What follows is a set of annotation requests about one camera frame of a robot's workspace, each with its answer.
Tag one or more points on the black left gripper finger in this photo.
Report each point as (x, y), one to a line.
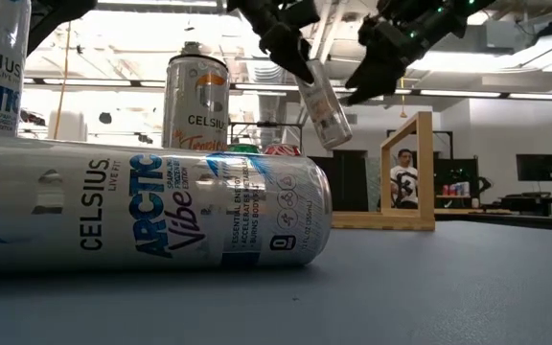
(288, 52)

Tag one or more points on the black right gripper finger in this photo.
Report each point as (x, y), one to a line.
(376, 76)

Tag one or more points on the white Celsius Tropical Vibe can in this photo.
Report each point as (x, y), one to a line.
(194, 105)
(326, 110)

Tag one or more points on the red Coca-Cola can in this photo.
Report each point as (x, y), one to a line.
(282, 149)

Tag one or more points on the wooden slatted shelf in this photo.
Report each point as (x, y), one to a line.
(424, 167)

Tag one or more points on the green Sprite can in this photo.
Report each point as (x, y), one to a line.
(243, 148)

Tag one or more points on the black dome fixture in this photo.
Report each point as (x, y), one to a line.
(190, 48)

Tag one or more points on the person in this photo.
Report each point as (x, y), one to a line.
(404, 179)

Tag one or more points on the black computer cabinet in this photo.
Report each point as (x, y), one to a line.
(458, 172)

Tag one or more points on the black desk monitor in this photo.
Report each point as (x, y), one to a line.
(539, 167)

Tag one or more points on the black office desk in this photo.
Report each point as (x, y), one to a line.
(535, 203)

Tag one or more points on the blue grey table mat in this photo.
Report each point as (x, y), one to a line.
(400, 297)

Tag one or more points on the white cylindrical tank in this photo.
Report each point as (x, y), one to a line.
(67, 125)

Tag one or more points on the silver ribbed air duct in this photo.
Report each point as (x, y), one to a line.
(270, 115)

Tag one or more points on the long light rail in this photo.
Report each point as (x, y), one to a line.
(472, 93)

